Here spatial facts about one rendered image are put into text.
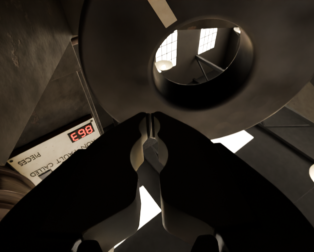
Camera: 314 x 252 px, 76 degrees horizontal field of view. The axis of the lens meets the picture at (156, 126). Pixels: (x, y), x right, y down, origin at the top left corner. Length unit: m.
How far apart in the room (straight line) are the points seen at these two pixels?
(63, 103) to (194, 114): 0.51
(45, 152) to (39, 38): 0.51
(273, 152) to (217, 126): 9.30
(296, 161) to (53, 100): 9.37
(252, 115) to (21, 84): 0.19
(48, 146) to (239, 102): 0.60
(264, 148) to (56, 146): 9.05
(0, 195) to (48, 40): 0.41
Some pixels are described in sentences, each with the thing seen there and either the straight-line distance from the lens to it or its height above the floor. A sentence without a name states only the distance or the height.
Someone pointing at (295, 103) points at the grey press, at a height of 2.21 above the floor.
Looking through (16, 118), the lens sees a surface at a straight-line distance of 0.19.
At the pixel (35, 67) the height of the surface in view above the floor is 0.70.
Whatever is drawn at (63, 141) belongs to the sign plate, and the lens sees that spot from 0.70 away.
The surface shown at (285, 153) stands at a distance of 9.66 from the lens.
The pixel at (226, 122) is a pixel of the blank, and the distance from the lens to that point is 0.18.
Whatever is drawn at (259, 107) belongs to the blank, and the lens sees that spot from 0.18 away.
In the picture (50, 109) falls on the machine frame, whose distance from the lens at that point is 0.64.
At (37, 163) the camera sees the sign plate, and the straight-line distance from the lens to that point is 0.73.
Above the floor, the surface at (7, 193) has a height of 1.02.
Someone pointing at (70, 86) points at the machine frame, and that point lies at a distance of 0.62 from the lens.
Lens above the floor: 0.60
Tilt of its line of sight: 49 degrees up
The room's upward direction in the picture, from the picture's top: 177 degrees clockwise
